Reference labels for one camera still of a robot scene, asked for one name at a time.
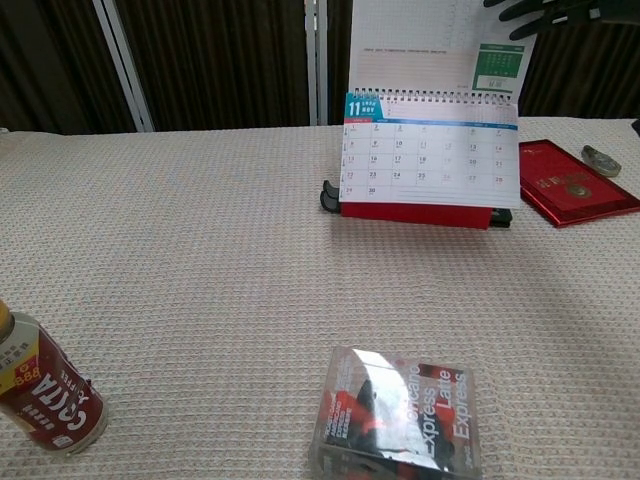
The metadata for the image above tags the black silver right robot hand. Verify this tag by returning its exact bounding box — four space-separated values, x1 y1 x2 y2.
482 0 640 42

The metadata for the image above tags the spiral desk calendar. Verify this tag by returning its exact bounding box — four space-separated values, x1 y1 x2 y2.
338 0 539 232

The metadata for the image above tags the small oval grey gadget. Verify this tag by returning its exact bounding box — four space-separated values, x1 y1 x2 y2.
581 144 623 178

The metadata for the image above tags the red gift box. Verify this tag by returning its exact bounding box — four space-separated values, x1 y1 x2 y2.
518 139 640 229

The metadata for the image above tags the clear coffee capsule box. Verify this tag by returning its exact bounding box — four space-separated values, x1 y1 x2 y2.
308 345 484 480

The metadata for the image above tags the beige woven tablecloth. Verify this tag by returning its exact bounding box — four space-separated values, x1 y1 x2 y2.
0 116 640 480

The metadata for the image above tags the red Costa coffee bottle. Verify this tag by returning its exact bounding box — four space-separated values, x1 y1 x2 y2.
0 298 110 458

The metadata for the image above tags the black folding screen white frame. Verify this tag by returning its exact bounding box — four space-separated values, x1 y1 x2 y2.
0 0 640 134

